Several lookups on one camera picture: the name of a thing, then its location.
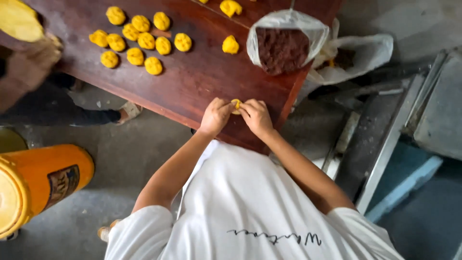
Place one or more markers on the person's right fingers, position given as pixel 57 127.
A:
pixel 251 106

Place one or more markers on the clear plastic bag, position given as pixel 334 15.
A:
pixel 288 20

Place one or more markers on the small yellow dough piece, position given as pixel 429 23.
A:
pixel 236 104

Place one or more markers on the dark green round container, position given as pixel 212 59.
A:
pixel 10 141

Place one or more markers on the person's foot in sandal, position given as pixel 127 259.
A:
pixel 105 232

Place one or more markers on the crumpled white plastic bag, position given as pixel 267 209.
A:
pixel 364 54

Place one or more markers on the person's right hand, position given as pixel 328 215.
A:
pixel 258 119

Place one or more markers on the group of yellow dough balls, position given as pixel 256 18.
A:
pixel 146 40

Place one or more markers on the metal tray rack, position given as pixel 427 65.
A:
pixel 426 108

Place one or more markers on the large yellow dough lump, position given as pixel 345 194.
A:
pixel 18 20

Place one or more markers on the person's white shirt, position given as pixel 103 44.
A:
pixel 249 209

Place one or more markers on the orange plastic barrel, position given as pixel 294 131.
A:
pixel 39 182

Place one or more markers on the person's left fingers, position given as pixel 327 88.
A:
pixel 223 105

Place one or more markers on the light blue board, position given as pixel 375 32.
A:
pixel 404 180

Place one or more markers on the person's left hand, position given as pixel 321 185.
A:
pixel 213 119

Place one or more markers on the brown bean paste filling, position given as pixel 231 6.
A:
pixel 282 50

